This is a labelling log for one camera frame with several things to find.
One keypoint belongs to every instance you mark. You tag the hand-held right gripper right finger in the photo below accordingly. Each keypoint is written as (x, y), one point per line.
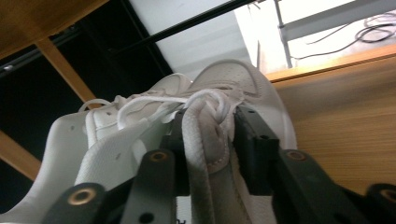
(257, 155)

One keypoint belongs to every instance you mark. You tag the white lace-up sneaker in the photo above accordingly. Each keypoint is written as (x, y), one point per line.
(230, 74)
(59, 161)

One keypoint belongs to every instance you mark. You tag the black stand pole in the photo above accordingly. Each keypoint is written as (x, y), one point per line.
(186, 23)

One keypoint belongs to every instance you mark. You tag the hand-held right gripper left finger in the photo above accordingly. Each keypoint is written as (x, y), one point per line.
(180, 174)

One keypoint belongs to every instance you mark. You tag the three-tier wooden shoe rack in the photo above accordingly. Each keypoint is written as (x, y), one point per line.
(342, 124)

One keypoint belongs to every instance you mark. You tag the grey metal frame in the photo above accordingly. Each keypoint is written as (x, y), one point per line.
(327, 18)

